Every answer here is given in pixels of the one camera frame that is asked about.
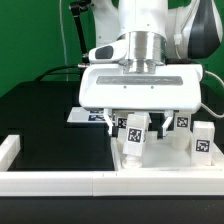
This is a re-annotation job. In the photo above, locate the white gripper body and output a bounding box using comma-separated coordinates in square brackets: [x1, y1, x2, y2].
[79, 64, 203, 113]

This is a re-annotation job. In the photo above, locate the white marker base sheet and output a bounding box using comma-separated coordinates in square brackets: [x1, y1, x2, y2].
[67, 107, 105, 123]

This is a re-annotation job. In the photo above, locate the white hanging cable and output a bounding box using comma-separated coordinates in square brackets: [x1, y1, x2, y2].
[59, 0, 70, 82]

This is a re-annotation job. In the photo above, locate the white square tabletop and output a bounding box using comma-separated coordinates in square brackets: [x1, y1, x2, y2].
[111, 136, 224, 171]

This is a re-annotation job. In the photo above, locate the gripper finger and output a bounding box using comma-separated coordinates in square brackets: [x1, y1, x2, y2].
[103, 109, 114, 135]
[157, 110, 174, 139]

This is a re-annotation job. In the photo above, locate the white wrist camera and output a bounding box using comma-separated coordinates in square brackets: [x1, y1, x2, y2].
[89, 40, 127, 64]

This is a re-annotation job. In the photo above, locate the black cable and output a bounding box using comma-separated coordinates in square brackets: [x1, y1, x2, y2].
[34, 64, 91, 82]

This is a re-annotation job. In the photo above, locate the white U-shaped fence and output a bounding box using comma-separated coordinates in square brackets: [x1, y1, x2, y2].
[0, 135, 224, 196]

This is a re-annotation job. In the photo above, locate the white camera cable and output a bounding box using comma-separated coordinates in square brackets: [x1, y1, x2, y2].
[173, 0, 224, 120]

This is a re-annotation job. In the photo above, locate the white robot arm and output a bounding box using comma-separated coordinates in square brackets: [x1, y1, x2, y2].
[79, 0, 223, 137]

